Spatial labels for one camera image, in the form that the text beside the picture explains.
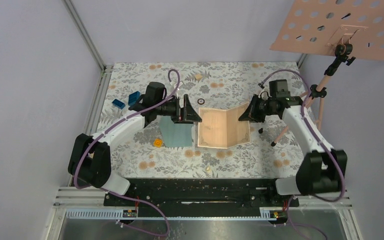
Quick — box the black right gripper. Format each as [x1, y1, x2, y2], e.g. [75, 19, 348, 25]
[238, 94, 277, 124]

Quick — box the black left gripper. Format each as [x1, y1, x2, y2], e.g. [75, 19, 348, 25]
[156, 94, 202, 125]

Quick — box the tan lined letter paper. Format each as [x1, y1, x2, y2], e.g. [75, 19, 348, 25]
[197, 102, 252, 149]

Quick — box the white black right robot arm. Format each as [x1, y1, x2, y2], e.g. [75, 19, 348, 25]
[238, 79, 348, 206]

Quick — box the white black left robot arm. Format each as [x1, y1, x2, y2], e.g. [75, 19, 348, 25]
[68, 82, 202, 206]

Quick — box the teal paper envelope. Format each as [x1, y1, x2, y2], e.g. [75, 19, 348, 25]
[159, 116, 193, 148]

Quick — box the floral patterned table mat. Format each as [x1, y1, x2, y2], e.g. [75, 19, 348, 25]
[97, 62, 305, 179]

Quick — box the small orange lego brick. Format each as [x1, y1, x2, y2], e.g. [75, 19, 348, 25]
[153, 138, 163, 148]

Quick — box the large blue lego brick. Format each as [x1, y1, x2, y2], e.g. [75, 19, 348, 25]
[127, 91, 141, 107]

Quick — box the small blue lego brick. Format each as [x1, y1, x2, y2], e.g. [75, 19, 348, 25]
[111, 99, 126, 110]

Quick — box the pink music stand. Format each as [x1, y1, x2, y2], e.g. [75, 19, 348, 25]
[269, 0, 384, 147]

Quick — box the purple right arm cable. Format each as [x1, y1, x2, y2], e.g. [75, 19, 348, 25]
[258, 68, 347, 240]

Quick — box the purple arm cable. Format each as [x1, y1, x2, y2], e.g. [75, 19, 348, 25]
[258, 68, 347, 240]
[73, 68, 182, 239]

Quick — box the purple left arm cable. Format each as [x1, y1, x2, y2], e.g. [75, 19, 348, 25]
[73, 68, 182, 239]

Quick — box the aluminium frame post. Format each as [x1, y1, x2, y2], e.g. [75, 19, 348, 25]
[62, 0, 108, 72]

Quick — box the white slotted cable duct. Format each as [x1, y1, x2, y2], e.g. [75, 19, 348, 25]
[65, 207, 278, 221]

